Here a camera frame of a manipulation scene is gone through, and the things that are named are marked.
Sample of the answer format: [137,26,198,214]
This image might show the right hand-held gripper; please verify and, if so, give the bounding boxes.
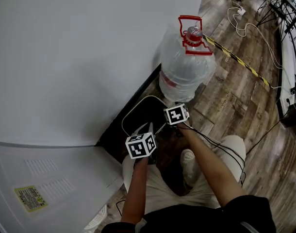
[163,102,190,138]

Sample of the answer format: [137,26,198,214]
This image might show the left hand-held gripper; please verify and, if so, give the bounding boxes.
[125,121,158,166]

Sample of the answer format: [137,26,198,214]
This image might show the person's right forearm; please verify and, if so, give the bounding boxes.
[178,122,248,207]

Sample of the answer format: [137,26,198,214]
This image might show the person's left forearm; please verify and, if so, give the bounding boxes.
[120,157,151,224]

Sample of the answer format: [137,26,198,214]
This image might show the person's beige trousers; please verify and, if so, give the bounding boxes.
[121,134,247,215]

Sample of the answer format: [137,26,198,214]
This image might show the person's white shoe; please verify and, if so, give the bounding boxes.
[180,149,200,188]

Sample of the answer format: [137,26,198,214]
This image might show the white water dispenser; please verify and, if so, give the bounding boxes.
[0,139,126,233]

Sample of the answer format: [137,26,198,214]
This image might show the white coiled tube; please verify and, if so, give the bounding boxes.
[83,203,108,233]

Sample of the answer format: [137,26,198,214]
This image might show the yellow black floor tape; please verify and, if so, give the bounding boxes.
[202,34,271,88]

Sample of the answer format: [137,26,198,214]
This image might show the person's black shirt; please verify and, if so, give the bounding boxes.
[101,195,277,233]

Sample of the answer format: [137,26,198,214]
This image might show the black stair railing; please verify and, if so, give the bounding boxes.
[276,0,296,128]

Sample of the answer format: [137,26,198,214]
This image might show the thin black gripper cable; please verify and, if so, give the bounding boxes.
[176,125,247,188]
[115,199,126,217]

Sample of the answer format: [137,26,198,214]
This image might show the clear water jug red handle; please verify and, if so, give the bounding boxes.
[159,15,217,103]

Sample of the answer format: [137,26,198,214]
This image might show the white power cable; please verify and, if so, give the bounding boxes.
[227,6,284,89]

